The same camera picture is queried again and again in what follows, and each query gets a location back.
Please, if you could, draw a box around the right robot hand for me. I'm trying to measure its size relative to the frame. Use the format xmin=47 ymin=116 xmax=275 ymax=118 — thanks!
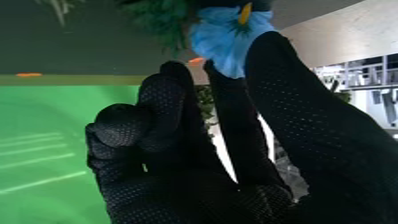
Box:
xmin=83 ymin=30 xmax=398 ymax=224

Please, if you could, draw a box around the blue flower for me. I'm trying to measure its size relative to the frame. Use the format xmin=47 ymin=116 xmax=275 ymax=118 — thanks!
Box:
xmin=186 ymin=1 xmax=277 ymax=80

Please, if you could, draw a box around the dark mat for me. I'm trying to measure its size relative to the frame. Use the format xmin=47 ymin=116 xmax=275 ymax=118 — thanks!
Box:
xmin=0 ymin=0 xmax=206 ymax=77

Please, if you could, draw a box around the green sprig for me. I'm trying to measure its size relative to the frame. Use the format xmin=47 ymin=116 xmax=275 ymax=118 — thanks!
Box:
xmin=115 ymin=0 xmax=200 ymax=58

